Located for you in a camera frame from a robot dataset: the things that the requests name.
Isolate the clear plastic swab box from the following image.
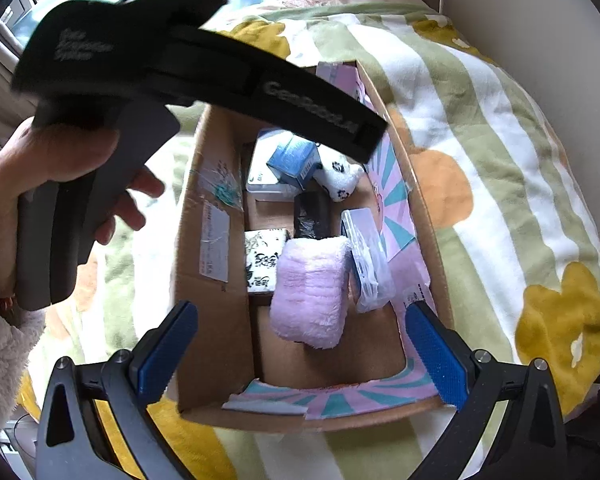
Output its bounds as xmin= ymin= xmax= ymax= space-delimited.
xmin=246 ymin=129 xmax=300 ymax=202

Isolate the silver blue small box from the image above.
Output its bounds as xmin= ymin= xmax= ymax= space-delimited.
xmin=266 ymin=134 xmax=321 ymax=191

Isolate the black plastic bag roll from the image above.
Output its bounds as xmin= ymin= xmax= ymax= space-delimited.
xmin=294 ymin=191 xmax=332 ymax=240

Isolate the pink fluffy towel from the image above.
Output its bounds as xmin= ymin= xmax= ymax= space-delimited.
xmin=270 ymin=236 xmax=350 ymax=350

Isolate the white fluffy sleeve forearm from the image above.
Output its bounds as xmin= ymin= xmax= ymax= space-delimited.
xmin=0 ymin=307 xmax=45 ymax=430

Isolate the person's left hand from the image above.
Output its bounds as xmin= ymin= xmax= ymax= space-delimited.
xmin=0 ymin=115 xmax=167 ymax=302

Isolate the cardboard box with pink lining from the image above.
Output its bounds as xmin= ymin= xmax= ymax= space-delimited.
xmin=172 ymin=65 xmax=453 ymax=432

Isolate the white patterned tissue pack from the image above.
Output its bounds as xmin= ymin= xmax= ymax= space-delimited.
xmin=245 ymin=229 xmax=289 ymax=294

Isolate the white spotted sock ball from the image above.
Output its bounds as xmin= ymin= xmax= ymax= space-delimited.
xmin=313 ymin=144 xmax=364 ymax=203

